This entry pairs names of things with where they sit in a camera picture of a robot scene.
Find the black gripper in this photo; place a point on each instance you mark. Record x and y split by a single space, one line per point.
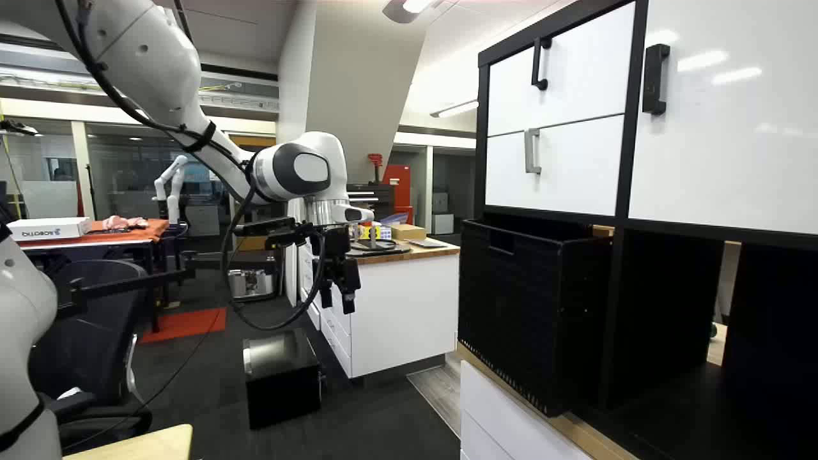
330 246

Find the black storage bin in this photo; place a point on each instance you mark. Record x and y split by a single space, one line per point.
533 310

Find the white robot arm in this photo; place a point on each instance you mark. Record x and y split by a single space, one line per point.
148 66

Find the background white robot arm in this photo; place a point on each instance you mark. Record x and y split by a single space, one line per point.
166 186

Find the white bin on floor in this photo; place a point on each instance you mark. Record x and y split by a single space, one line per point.
248 282

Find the black and white cabinet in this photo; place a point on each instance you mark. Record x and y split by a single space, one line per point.
646 249

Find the white cabinet door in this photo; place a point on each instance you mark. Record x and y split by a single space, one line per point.
738 144

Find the white kitchen island counter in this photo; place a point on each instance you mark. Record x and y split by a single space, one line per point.
405 310

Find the cardboard box on counter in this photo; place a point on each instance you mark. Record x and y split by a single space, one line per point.
408 233

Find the small black floor box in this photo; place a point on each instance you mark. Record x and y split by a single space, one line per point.
283 375

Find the red machine in background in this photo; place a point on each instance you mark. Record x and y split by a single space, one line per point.
398 176

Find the red floor mat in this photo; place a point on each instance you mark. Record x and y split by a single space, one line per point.
183 324

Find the red topped table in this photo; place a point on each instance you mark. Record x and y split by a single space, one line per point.
102 233

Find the white lower drawer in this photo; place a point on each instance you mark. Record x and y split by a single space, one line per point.
578 169

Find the white drawer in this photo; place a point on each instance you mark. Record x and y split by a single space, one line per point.
586 69
578 169

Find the black office chair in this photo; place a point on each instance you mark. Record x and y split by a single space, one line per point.
82 366

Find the white box on table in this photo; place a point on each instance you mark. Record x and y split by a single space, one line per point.
49 227

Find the white upper drawer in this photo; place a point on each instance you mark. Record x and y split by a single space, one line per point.
586 69

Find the silver lower drawer handle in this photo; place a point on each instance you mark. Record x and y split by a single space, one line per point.
533 152

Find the black upper drawer handle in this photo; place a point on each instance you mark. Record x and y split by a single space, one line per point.
538 63

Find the black door handle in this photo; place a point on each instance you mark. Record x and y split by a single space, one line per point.
653 77

